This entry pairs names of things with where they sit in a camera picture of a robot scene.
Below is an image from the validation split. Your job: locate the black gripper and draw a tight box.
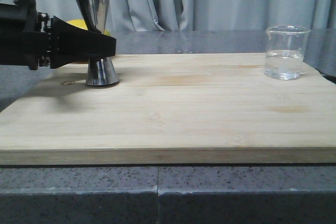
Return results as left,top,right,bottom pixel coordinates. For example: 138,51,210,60
1,0,117,70

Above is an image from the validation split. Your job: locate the steel double jigger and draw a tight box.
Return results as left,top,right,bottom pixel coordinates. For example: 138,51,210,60
76,0,119,87

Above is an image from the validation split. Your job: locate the clear glass beaker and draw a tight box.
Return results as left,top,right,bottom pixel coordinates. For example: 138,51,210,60
264,25,310,80

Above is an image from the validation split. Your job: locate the yellow lemon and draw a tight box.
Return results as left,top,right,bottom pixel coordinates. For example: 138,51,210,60
65,19,111,65

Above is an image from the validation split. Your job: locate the wooden cutting board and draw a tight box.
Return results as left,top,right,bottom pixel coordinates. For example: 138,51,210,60
1,53,335,165

